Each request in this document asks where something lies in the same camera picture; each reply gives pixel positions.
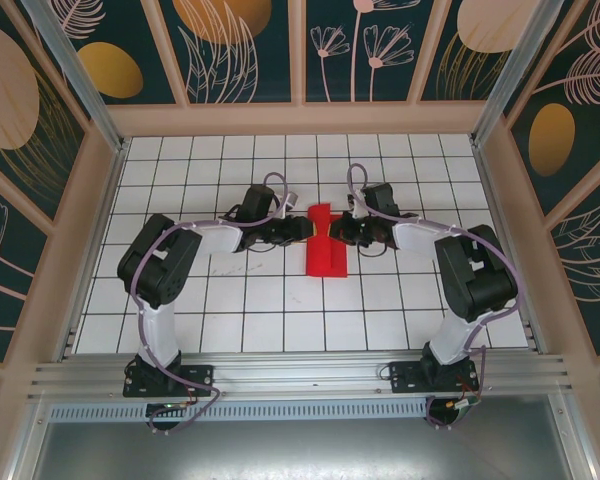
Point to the red paper sheet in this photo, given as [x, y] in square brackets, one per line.
[320, 260]

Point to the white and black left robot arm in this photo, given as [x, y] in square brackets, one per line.
[155, 340]

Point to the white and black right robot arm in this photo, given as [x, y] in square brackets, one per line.
[455, 340]

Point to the grey metal sheet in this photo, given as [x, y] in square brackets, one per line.
[300, 450]

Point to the green circuit board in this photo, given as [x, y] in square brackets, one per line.
[465, 405]

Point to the small dark circuit board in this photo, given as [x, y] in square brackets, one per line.
[172, 406]

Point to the aluminium side rail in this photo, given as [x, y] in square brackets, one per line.
[109, 190]
[490, 190]

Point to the aluminium mounting rail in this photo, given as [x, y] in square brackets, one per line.
[300, 375]

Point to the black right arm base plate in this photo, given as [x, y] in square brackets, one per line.
[402, 377]

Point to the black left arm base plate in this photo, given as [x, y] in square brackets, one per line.
[200, 375]

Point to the aluminium corner post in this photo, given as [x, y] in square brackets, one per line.
[520, 75]
[77, 75]

